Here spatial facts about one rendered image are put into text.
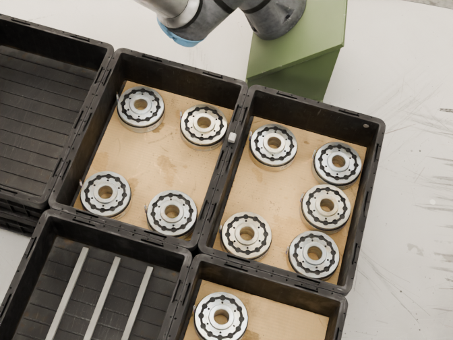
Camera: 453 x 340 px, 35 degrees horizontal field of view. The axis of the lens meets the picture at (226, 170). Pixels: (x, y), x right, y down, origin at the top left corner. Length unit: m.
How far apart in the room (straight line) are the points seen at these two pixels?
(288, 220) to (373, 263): 0.25
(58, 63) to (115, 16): 0.30
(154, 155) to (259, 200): 0.25
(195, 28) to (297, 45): 0.23
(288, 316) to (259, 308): 0.06
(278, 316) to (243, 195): 0.27
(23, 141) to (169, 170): 0.32
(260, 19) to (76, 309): 0.77
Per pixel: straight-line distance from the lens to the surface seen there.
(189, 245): 1.36
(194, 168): 1.54
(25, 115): 1.63
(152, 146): 1.56
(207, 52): 1.86
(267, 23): 1.70
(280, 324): 1.43
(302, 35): 1.67
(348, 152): 1.57
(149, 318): 1.42
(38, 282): 1.46
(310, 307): 1.43
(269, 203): 1.51
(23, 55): 1.72
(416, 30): 2.02
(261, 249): 1.44
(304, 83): 1.71
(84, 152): 1.50
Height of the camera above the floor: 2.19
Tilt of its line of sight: 63 degrees down
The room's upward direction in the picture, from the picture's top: 8 degrees clockwise
